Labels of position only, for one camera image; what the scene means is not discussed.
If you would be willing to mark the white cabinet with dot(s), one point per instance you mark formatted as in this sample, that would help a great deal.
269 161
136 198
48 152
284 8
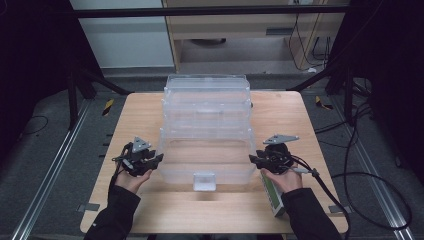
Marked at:
126 40

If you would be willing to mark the person's right hand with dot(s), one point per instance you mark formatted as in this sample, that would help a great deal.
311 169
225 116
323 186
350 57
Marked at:
288 181

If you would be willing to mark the clear plastic storage box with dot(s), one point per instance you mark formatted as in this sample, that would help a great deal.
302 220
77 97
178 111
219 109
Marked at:
206 160

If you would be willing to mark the light wooden desk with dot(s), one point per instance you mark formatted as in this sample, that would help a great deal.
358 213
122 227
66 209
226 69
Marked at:
233 25

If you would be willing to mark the dark curtain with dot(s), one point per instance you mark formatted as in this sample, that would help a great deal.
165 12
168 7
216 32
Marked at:
393 83
33 66

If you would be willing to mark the grey tape strip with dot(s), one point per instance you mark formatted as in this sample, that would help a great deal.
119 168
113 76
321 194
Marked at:
89 207
340 209

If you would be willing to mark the green and white carton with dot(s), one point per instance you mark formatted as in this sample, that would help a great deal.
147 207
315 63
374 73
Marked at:
272 200

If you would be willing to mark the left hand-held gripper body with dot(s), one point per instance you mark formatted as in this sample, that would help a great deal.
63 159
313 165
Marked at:
135 163

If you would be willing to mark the aluminium floor rail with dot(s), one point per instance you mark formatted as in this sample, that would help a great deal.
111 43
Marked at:
376 190
50 170

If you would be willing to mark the person's left hand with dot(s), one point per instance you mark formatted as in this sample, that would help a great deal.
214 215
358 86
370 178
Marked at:
131 183

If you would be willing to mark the yellow black floor tape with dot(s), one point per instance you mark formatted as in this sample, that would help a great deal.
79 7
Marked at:
322 104
108 107

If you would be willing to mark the black metal stand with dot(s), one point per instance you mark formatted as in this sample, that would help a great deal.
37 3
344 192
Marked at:
72 100
348 96

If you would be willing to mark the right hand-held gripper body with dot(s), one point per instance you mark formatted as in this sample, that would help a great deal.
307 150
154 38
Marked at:
280 160

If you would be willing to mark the black horizontal bar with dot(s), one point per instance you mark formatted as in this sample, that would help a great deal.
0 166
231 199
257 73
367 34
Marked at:
200 12

